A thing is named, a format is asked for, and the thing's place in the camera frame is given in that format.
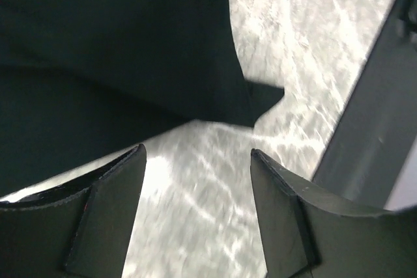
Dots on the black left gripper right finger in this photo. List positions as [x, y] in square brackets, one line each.
[307, 231]

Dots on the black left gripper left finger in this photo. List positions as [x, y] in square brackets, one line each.
[81, 228]

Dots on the black t shirt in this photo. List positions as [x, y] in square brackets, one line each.
[81, 79]

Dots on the black base crossbar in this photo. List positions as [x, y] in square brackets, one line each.
[377, 129]

